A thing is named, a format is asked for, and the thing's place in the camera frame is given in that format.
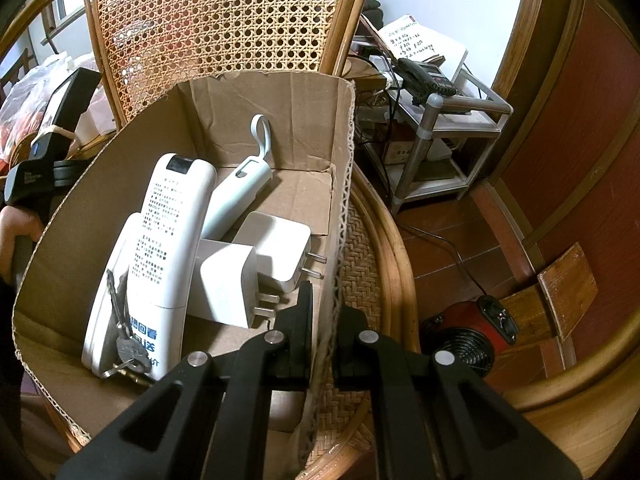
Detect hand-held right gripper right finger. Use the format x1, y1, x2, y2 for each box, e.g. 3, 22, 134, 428
332, 304, 583, 480

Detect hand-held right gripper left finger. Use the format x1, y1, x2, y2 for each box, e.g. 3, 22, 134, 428
57, 280, 316, 480

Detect thick white charger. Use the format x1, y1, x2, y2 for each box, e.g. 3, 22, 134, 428
187, 238, 280, 330

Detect cardboard box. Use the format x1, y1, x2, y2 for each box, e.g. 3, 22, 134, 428
11, 71, 357, 480

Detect white remote control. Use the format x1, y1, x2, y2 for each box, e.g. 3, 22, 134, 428
125, 152, 217, 382

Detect light blue handheld device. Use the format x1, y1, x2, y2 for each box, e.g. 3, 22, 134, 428
200, 114, 274, 243

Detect bunch of keys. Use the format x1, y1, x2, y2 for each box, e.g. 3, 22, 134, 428
100, 269, 153, 383

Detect white rounded box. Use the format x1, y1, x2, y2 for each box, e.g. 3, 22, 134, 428
81, 212, 146, 377

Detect person's left hand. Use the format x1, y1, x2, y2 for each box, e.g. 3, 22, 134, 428
0, 206, 43, 281

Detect clear plastic bag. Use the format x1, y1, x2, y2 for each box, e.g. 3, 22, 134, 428
0, 55, 76, 161

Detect red fan heater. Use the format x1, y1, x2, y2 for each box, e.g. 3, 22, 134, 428
419, 294, 517, 376

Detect rattan armchair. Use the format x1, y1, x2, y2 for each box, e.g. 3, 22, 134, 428
0, 0, 640, 480

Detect wooden board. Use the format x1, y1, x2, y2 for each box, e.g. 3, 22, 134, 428
537, 242, 599, 343

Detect metal shelf cart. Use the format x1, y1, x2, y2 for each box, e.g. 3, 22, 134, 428
350, 35, 515, 216

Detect black telephone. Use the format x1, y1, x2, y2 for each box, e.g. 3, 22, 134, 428
397, 57, 457, 106

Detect handwritten notebook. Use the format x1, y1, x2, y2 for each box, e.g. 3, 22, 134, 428
375, 14, 468, 86

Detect wooden door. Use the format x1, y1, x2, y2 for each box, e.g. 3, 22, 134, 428
487, 0, 640, 376

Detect black power cable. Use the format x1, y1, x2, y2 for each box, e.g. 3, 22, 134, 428
395, 220, 486, 301

